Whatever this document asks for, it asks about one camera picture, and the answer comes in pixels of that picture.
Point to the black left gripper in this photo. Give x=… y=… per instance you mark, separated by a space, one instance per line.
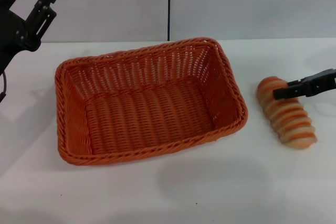
x=15 y=35

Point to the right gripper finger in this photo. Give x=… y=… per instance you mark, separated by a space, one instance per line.
x=320 y=75
x=315 y=86

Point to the striped orange bread loaf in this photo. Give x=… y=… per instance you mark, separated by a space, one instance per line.
x=291 y=124

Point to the orange woven plastic basket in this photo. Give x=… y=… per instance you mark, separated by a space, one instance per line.
x=152 y=108

